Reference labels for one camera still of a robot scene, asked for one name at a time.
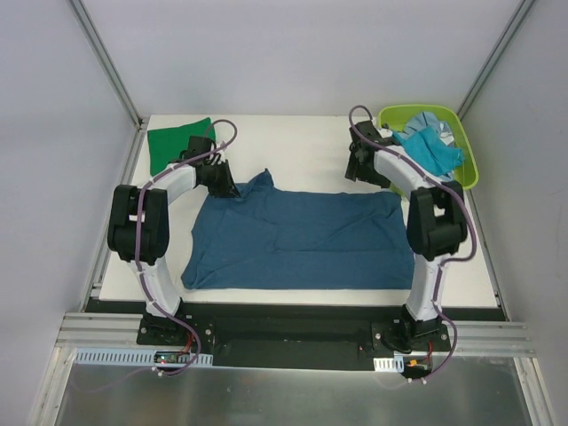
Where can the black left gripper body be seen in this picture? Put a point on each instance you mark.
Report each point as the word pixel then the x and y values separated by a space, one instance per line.
pixel 220 178

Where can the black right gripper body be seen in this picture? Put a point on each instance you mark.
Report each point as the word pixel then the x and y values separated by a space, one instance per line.
pixel 360 164

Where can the dark blue t shirt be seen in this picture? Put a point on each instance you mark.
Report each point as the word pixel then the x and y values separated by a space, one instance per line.
pixel 270 239

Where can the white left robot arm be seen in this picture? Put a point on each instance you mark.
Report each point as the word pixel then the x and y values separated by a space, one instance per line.
pixel 139 232

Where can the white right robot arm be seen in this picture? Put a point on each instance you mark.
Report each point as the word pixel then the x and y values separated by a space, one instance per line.
pixel 437 224

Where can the lime green plastic basket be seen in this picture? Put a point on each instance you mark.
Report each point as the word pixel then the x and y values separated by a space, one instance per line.
pixel 398 115

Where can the folded green t shirt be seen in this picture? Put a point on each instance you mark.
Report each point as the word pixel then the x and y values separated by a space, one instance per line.
pixel 166 144

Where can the teal t shirt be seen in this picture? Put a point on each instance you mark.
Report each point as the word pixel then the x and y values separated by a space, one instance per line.
pixel 428 150

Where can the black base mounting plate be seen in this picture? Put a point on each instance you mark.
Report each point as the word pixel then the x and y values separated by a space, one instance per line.
pixel 291 336

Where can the right white cable duct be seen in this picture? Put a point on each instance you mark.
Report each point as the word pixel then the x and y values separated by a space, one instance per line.
pixel 395 364

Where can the white cable duct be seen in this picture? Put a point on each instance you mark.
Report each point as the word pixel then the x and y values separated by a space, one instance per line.
pixel 132 358
pixel 395 364

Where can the front aluminium frame rail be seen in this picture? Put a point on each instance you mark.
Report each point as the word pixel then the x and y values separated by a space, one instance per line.
pixel 119 330

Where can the left white cable duct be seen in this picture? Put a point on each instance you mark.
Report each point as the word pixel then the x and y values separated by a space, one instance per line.
pixel 132 358

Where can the left aluminium frame post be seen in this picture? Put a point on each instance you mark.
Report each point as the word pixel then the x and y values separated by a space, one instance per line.
pixel 105 61

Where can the aluminium frame post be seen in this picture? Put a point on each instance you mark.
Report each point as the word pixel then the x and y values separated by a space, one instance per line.
pixel 508 34
pixel 105 61

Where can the right aluminium frame post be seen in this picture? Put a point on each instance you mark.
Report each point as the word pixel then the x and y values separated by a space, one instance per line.
pixel 508 34

